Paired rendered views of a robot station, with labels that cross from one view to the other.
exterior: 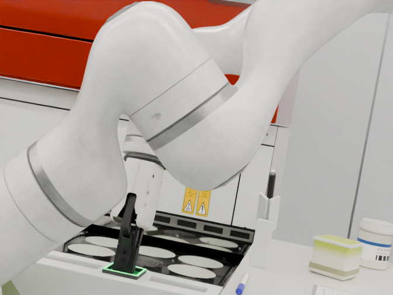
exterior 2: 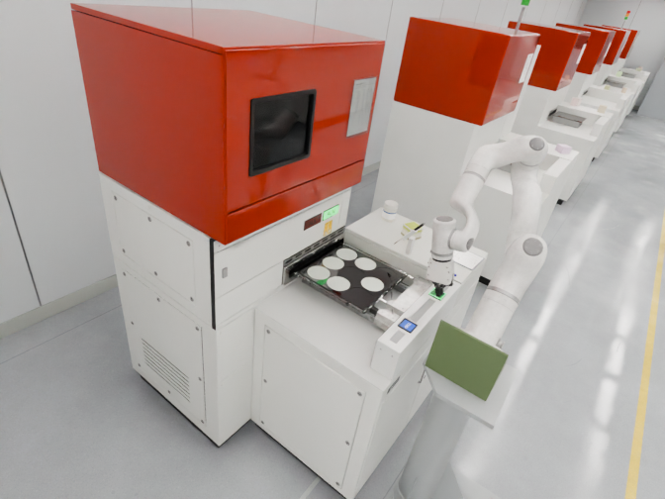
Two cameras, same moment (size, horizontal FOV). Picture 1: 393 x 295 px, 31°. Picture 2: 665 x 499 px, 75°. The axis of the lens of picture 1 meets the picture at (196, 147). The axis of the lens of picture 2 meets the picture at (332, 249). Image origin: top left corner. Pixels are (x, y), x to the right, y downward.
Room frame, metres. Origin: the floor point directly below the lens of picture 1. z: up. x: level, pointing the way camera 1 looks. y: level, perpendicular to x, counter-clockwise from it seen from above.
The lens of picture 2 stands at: (0.96, 1.57, 2.00)
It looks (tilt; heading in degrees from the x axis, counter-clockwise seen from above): 32 degrees down; 293
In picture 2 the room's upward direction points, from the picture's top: 9 degrees clockwise
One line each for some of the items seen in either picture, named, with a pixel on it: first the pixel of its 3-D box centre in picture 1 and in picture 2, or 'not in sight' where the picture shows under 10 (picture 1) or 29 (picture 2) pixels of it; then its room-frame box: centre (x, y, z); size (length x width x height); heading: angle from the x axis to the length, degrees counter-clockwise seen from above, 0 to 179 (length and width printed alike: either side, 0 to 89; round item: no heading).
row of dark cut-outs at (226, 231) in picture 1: (161, 218); (316, 245); (1.68, 0.05, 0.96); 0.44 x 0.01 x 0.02; 80
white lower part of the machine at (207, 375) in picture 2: not in sight; (234, 317); (2.05, 0.17, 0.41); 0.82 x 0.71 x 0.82; 80
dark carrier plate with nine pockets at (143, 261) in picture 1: (140, 261); (352, 273); (1.47, 0.07, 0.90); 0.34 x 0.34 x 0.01; 80
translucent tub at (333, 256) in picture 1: (336, 256); (412, 231); (1.33, -0.29, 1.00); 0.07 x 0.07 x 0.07; 57
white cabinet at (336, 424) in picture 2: not in sight; (364, 354); (1.34, 0.01, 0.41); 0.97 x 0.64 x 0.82; 80
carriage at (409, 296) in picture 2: not in sight; (404, 304); (1.21, 0.10, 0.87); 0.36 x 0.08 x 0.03; 80
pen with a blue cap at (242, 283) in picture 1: (243, 281); not in sight; (1.13, -0.11, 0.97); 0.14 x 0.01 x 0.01; 171
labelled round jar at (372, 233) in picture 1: (373, 243); (389, 211); (1.49, -0.40, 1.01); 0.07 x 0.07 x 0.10
